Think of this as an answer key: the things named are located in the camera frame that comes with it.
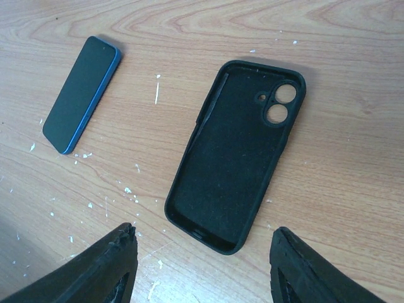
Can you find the blue smartphone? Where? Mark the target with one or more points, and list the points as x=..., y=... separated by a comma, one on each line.
x=80, y=94

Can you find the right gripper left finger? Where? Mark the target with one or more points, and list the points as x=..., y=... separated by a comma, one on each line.
x=104, y=272

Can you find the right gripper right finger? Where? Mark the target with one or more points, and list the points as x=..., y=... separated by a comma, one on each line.
x=300, y=274

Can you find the black phone case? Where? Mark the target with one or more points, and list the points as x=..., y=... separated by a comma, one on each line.
x=240, y=133

